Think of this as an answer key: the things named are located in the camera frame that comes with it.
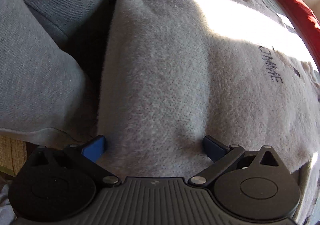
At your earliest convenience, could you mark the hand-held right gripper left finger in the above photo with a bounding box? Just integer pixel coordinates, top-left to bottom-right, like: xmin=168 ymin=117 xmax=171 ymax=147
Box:
xmin=29 ymin=135 xmax=122 ymax=187

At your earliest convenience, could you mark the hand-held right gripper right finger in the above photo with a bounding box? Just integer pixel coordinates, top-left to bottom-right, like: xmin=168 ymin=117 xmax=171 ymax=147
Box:
xmin=189 ymin=136 xmax=285 ymax=188

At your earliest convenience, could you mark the white knit sweater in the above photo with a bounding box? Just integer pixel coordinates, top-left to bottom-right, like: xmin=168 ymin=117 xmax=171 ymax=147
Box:
xmin=96 ymin=0 xmax=320 ymax=225

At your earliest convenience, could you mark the person's grey clothing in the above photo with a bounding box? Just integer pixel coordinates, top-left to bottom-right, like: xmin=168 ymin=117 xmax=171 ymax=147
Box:
xmin=0 ymin=0 xmax=105 ymax=138

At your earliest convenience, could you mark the red quilt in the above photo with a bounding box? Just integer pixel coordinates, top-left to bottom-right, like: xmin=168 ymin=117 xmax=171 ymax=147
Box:
xmin=255 ymin=0 xmax=320 ymax=66

